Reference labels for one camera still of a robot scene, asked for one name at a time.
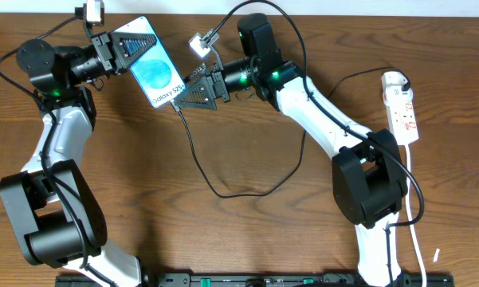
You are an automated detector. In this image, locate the white USB charger adapter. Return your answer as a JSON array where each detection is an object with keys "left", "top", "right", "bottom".
[{"left": 381, "top": 71, "right": 410, "bottom": 92}]

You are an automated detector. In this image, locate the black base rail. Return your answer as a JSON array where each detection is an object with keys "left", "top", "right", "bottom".
[{"left": 54, "top": 273, "right": 455, "bottom": 287}]

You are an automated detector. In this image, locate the white paper scrap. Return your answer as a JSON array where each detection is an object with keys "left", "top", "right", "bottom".
[{"left": 433, "top": 248, "right": 441, "bottom": 263}]

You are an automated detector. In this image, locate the black charger cable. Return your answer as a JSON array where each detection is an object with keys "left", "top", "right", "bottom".
[{"left": 171, "top": 65, "right": 412, "bottom": 199}]

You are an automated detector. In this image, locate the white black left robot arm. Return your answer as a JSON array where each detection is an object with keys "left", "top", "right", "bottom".
[{"left": 0, "top": 32, "right": 159, "bottom": 286}]

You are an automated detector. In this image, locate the blue Galaxy smartphone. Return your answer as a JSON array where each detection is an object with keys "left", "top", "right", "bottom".
[{"left": 116, "top": 16, "right": 185, "bottom": 108}]

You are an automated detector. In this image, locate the white power strip cord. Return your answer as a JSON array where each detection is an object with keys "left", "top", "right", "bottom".
[{"left": 404, "top": 143, "right": 428, "bottom": 287}]

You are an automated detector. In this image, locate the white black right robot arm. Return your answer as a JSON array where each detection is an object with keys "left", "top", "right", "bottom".
[{"left": 174, "top": 13, "right": 407, "bottom": 286}]

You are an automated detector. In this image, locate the white power strip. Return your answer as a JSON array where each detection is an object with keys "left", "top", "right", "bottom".
[{"left": 383, "top": 85, "right": 419, "bottom": 146}]

